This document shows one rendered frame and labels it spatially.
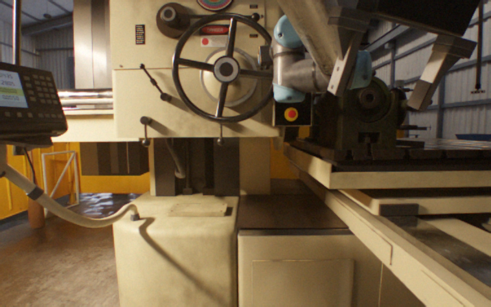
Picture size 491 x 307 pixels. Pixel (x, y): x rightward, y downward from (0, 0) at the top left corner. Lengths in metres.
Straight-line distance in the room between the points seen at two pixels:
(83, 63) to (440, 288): 2.22
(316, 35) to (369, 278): 1.26
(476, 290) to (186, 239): 1.05
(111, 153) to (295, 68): 1.65
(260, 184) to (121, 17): 1.27
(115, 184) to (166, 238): 2.84
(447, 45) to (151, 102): 1.04
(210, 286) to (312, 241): 0.55
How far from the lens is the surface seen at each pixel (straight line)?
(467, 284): 0.86
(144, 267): 1.44
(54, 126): 1.04
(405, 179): 1.16
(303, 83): 0.59
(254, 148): 1.77
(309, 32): 0.44
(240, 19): 0.94
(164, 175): 1.89
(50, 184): 4.16
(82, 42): 2.21
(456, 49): 0.44
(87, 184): 4.32
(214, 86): 1.01
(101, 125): 1.62
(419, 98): 0.44
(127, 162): 1.99
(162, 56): 1.21
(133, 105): 1.22
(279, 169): 3.59
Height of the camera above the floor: 1.09
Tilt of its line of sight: 6 degrees down
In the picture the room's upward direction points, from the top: straight up
